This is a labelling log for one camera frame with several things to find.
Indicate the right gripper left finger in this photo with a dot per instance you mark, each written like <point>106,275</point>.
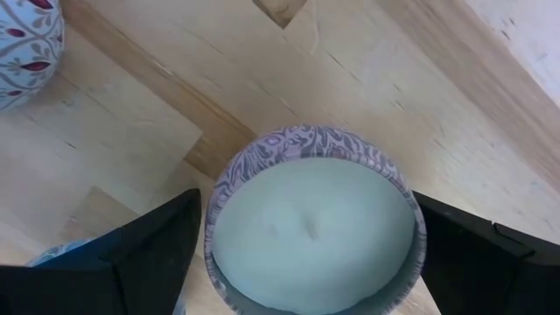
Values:
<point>131,280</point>

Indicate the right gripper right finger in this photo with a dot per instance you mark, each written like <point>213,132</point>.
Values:
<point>490,275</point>

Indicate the pink patterned ceramic bowl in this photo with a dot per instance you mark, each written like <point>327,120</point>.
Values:
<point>312,236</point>

